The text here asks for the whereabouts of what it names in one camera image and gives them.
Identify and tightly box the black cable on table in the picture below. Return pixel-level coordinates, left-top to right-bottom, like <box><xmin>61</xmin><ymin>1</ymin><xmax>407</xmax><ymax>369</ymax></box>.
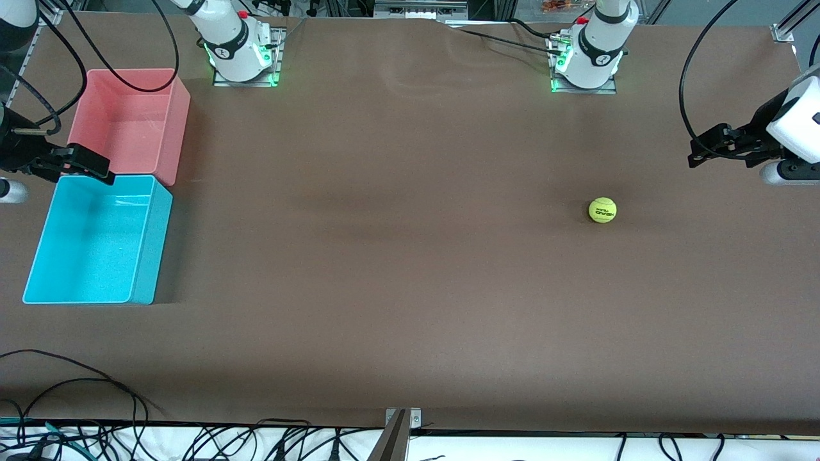
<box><xmin>509</xmin><ymin>18</ymin><xmax>566</xmax><ymax>39</ymax></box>
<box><xmin>448</xmin><ymin>28</ymin><xmax>559</xmax><ymax>54</ymax></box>

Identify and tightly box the yellow-green tennis ball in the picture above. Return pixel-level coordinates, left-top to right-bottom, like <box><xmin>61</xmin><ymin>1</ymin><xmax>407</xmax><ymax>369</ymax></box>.
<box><xmin>588</xmin><ymin>197</ymin><xmax>618</xmax><ymax>224</ymax></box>

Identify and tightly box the pink plastic bin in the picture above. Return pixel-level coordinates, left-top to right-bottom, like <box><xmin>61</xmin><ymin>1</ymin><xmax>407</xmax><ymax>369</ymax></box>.
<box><xmin>66</xmin><ymin>69</ymin><xmax>192</xmax><ymax>188</ymax></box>

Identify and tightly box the silver metal box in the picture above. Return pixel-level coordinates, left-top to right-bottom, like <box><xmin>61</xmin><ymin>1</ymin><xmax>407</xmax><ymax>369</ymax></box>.
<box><xmin>375</xmin><ymin>0</ymin><xmax>468</xmax><ymax>20</ymax></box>

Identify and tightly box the thin black arcing cable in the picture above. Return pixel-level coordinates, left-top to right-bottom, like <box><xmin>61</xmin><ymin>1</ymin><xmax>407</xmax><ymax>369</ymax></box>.
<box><xmin>0</xmin><ymin>349</ymin><xmax>149</xmax><ymax>426</ymax></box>
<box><xmin>16</xmin><ymin>378</ymin><xmax>168</xmax><ymax>423</ymax></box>

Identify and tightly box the black looping arm cable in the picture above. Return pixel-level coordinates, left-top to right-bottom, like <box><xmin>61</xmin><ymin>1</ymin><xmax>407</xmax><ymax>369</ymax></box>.
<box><xmin>61</xmin><ymin>0</ymin><xmax>180</xmax><ymax>93</ymax></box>
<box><xmin>37</xmin><ymin>0</ymin><xmax>88</xmax><ymax>127</ymax></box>

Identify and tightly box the blue plastic bin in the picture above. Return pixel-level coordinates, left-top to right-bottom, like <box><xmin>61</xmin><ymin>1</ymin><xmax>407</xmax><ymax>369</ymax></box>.
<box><xmin>22</xmin><ymin>174</ymin><xmax>174</xmax><ymax>305</ymax></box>

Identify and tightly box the aluminium frame profile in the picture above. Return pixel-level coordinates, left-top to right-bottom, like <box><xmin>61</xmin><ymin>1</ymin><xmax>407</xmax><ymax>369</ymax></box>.
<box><xmin>10</xmin><ymin>6</ymin><xmax>65</xmax><ymax>109</ymax></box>
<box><xmin>772</xmin><ymin>0</ymin><xmax>820</xmax><ymax>43</ymax></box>

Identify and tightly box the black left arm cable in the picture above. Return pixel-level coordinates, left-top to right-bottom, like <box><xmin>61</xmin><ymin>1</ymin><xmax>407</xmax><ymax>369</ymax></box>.
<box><xmin>679</xmin><ymin>0</ymin><xmax>779</xmax><ymax>161</ymax></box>

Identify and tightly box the teal cable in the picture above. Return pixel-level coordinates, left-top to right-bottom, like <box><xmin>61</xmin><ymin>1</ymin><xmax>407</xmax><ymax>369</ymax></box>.
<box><xmin>0</xmin><ymin>417</ymin><xmax>87</xmax><ymax>446</ymax></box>

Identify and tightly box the dark metal post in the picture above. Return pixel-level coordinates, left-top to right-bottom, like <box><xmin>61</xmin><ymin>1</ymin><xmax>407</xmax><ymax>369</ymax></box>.
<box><xmin>366</xmin><ymin>410</ymin><xmax>411</xmax><ymax>461</ymax></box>

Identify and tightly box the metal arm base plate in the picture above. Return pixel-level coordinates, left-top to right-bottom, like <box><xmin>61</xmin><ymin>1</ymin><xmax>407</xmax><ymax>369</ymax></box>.
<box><xmin>213</xmin><ymin>26</ymin><xmax>284</xmax><ymax>87</ymax></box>
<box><xmin>550</xmin><ymin>32</ymin><xmax>619</xmax><ymax>95</ymax></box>

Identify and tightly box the black gripper plug cable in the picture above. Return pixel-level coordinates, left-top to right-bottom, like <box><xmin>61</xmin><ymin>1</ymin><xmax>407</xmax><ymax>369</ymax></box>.
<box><xmin>0</xmin><ymin>63</ymin><xmax>63</xmax><ymax>136</ymax></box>

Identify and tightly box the silver table edge bracket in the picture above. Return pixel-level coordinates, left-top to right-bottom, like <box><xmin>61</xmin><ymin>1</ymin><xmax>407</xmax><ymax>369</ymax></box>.
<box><xmin>385</xmin><ymin>408</ymin><xmax>422</xmax><ymax>431</ymax></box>

